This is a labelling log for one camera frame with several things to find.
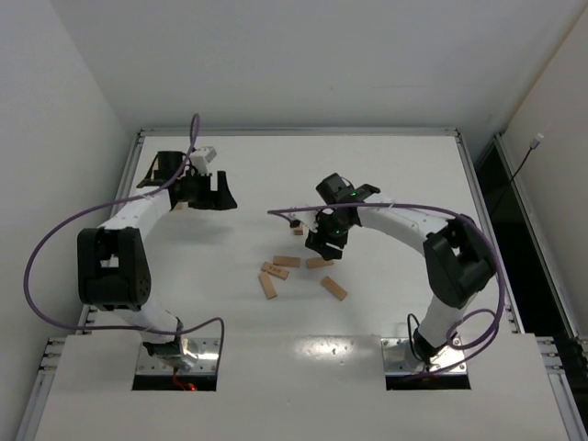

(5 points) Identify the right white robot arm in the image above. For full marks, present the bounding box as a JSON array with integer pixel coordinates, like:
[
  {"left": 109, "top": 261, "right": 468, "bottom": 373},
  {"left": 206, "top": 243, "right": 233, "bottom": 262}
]
[{"left": 305, "top": 174, "right": 496, "bottom": 363}]

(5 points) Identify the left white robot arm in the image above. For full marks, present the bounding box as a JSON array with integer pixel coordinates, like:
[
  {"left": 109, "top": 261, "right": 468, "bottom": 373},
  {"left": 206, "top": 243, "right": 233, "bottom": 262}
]
[{"left": 77, "top": 146, "right": 237, "bottom": 368}]

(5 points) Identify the wood block numbered twelve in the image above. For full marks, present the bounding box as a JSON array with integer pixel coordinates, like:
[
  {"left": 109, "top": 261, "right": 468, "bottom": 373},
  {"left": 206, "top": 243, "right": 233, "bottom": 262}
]
[{"left": 272, "top": 255, "right": 301, "bottom": 267}]

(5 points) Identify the wood block with print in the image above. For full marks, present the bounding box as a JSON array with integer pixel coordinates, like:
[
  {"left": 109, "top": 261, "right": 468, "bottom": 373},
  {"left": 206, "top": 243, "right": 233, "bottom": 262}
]
[{"left": 261, "top": 262, "right": 289, "bottom": 280}]

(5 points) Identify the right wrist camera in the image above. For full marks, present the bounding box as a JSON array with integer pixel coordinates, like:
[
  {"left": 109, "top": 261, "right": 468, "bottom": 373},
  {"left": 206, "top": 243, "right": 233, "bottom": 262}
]
[{"left": 285, "top": 205, "right": 320, "bottom": 232}]

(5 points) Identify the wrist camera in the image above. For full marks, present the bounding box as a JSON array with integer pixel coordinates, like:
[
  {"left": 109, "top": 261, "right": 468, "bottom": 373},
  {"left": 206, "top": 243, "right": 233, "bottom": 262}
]
[
  {"left": 189, "top": 146, "right": 217, "bottom": 175},
  {"left": 285, "top": 205, "right": 320, "bottom": 232}
]

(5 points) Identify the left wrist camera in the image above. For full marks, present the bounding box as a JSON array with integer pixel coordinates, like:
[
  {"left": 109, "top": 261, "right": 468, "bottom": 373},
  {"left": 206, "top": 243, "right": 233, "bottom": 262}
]
[{"left": 189, "top": 146, "right": 217, "bottom": 175}]

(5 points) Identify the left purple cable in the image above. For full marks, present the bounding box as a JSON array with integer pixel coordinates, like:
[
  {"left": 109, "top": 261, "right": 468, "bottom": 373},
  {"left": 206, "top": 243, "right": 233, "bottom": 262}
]
[{"left": 23, "top": 112, "right": 226, "bottom": 359}]

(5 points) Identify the purple cable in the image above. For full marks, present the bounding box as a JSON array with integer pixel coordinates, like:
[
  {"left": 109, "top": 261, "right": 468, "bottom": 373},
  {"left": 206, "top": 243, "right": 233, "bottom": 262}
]
[
  {"left": 266, "top": 201, "right": 506, "bottom": 379},
  {"left": 23, "top": 112, "right": 226, "bottom": 359}
]

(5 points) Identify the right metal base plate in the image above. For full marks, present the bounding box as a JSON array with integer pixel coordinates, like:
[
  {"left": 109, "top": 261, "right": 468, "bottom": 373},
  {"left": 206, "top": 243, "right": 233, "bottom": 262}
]
[{"left": 380, "top": 337, "right": 468, "bottom": 378}]

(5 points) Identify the metal base plate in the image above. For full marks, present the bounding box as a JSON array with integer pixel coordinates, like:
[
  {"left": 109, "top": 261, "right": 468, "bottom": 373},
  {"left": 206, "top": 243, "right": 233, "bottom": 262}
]
[
  {"left": 135, "top": 336, "right": 220, "bottom": 376},
  {"left": 380, "top": 337, "right": 468, "bottom": 378}
]

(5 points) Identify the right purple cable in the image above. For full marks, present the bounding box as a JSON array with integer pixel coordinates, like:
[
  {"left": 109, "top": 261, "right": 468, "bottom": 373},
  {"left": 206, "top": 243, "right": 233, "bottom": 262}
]
[{"left": 266, "top": 201, "right": 506, "bottom": 379}]

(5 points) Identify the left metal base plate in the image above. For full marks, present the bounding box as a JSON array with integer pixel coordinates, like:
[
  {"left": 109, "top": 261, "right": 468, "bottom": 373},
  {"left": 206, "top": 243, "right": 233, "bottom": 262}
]
[{"left": 135, "top": 336, "right": 220, "bottom": 376}]

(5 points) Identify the aluminium table frame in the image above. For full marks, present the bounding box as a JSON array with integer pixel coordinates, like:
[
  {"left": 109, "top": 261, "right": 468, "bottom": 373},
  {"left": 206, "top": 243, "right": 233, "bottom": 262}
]
[{"left": 36, "top": 129, "right": 586, "bottom": 440}]

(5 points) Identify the black wall cable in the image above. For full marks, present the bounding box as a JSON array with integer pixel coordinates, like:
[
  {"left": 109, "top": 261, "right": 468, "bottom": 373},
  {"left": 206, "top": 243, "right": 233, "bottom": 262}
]
[{"left": 486, "top": 132, "right": 546, "bottom": 217}]

